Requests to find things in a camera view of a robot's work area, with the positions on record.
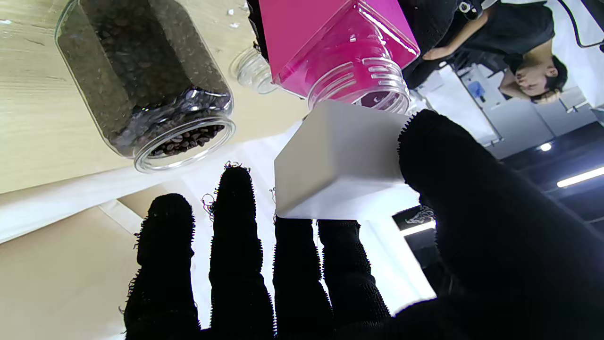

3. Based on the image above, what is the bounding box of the glass jar of coffee beans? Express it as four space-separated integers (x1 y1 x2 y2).
55 0 235 173

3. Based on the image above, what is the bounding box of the clear glass jar lid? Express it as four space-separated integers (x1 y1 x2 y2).
230 45 279 94

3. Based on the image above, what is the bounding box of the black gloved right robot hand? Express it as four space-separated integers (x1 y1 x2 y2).
125 110 604 340

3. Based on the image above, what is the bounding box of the person in black shirt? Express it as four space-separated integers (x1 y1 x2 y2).
422 0 569 104

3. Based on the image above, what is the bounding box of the pink coffee jar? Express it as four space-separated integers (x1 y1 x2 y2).
259 0 420 114

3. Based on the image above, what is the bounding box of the white square jar cap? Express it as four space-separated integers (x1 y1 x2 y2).
274 100 420 220

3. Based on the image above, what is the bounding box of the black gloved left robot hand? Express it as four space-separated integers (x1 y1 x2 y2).
246 0 475 90

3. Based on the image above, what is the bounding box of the white ceiling light strip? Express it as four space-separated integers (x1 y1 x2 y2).
557 165 604 188
401 220 437 237

